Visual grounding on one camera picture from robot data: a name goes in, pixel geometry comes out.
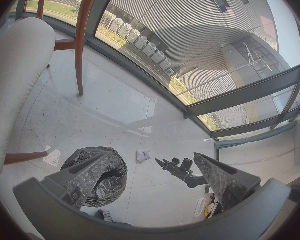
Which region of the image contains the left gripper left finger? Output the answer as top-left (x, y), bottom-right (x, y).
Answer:
top-left (44, 150), bottom-right (113, 208)

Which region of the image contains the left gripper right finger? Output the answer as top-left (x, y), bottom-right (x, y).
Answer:
top-left (193, 151), bottom-right (262, 209)

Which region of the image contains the black plastic bag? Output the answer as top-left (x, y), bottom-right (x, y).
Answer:
top-left (60, 146), bottom-right (128, 208)

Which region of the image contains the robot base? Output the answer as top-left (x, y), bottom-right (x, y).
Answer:
top-left (80, 191), bottom-right (230, 227)

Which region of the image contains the crumpled white paper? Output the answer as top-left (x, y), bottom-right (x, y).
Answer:
top-left (136, 148), bottom-right (152, 163)

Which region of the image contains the wooden chair with cream cushions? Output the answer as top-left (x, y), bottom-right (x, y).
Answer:
top-left (0, 0), bottom-right (102, 176)

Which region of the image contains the window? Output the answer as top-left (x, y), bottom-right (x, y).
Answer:
top-left (15, 0), bottom-right (300, 140)

